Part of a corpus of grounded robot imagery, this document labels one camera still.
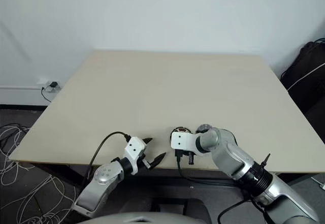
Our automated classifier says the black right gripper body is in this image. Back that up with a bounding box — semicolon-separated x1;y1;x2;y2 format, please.
174;149;196;160

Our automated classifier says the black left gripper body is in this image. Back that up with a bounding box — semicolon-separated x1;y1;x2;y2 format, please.
138;152;153;170

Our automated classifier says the round black motor housing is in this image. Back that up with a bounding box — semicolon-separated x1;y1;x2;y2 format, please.
169;125;191;145

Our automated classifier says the silver robot torso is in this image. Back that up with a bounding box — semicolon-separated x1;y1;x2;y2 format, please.
88;204;225;224

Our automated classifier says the beige wooden table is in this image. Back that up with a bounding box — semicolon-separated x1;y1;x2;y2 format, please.
8;49;325;187

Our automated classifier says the large black bag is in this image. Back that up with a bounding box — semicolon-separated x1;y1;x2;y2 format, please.
280;39;325;134

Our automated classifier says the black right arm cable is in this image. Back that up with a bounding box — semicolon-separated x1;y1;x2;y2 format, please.
175;149;271;224

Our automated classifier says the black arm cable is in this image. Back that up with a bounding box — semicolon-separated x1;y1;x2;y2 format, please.
175;149;271;224
86;132;132;181

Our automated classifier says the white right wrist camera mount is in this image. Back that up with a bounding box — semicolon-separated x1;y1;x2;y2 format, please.
170;131;204;156

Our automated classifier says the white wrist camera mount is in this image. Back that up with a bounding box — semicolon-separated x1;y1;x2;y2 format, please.
170;131;204;156
123;137;148;176

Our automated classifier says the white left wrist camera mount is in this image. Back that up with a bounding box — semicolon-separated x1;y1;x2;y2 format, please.
123;137;148;176

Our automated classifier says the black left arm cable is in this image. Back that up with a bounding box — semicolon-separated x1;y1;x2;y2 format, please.
86;132;132;181

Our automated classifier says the white floor cable tangle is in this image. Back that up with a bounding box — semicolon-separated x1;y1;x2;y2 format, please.
0;123;30;184
18;175;77;224

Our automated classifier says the black adapter cord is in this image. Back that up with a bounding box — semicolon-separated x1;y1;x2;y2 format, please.
40;86;53;102

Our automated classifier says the white wall power strip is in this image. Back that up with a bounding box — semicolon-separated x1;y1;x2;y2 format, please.
37;78;62;93

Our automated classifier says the white wall cable trunking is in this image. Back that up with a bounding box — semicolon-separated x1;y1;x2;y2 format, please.
0;85;43;90

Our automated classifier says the white cable across bag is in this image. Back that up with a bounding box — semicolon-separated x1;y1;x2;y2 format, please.
287;65;325;90

